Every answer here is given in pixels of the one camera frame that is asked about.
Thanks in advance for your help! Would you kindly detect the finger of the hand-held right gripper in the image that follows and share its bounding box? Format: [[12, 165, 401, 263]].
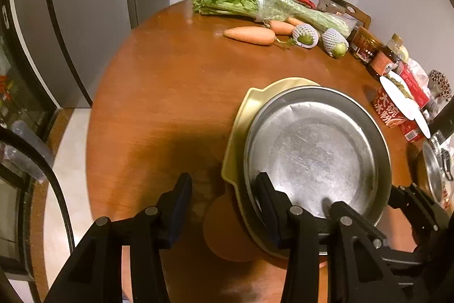
[[388, 183, 450, 237]]

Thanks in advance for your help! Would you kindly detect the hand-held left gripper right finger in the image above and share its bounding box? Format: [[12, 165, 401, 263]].
[[255, 172, 403, 303]]

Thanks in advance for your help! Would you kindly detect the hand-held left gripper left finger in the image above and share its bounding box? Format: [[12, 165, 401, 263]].
[[44, 172, 194, 303]]

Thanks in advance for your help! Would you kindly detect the steel bowl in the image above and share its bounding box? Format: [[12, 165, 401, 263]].
[[420, 141, 454, 211]]

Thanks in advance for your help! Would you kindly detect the pink plate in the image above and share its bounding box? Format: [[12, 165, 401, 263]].
[[202, 194, 329, 270]]

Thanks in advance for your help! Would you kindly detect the red instant noodle bowl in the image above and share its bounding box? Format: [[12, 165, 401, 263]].
[[399, 104, 431, 142], [373, 76, 421, 128]]

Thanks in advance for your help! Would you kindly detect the steel plate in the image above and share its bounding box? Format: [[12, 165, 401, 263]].
[[243, 86, 392, 247]]

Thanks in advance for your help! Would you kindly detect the yellow shell-shaped plate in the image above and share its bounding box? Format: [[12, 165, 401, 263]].
[[221, 77, 392, 259]]

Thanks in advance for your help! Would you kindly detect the black thermos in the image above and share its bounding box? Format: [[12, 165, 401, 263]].
[[430, 108, 454, 138]]

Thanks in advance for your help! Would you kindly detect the red tissue box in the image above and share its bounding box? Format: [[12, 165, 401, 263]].
[[397, 58, 431, 108]]

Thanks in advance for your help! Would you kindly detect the white plate of green vegetables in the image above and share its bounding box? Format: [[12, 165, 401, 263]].
[[386, 70, 415, 99]]

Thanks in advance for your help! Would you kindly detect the brown sauce bottle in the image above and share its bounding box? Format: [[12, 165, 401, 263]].
[[367, 33, 405, 80]]

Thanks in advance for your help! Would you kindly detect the clear plastic bottle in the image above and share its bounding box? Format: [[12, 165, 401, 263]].
[[0, 120, 54, 183]]

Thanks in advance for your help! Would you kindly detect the amber sauce jar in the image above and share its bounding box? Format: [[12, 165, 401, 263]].
[[349, 26, 382, 65]]

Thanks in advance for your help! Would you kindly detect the green fruit in foam net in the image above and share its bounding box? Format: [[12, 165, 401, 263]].
[[291, 23, 320, 49], [321, 28, 349, 57]]

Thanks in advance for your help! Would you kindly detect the carrot with green top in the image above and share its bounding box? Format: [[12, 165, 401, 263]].
[[223, 27, 295, 47]]

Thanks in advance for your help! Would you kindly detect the wooden chair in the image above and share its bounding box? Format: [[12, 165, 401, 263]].
[[346, 5, 371, 30]]

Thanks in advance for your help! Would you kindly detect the dark glass-door cabinet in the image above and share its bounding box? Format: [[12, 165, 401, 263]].
[[0, 0, 61, 282]]

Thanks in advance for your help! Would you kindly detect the celery bunch in plastic bag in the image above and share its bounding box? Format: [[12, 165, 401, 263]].
[[192, 0, 350, 37]]

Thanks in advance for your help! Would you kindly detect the glass jar with black lid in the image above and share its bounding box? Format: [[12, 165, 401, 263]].
[[317, 0, 355, 16]]

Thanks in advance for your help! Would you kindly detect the grey refrigerator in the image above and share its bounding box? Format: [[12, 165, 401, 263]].
[[0, 0, 171, 112]]

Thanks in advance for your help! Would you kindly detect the black cable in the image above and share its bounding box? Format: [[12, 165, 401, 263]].
[[0, 127, 75, 254]]

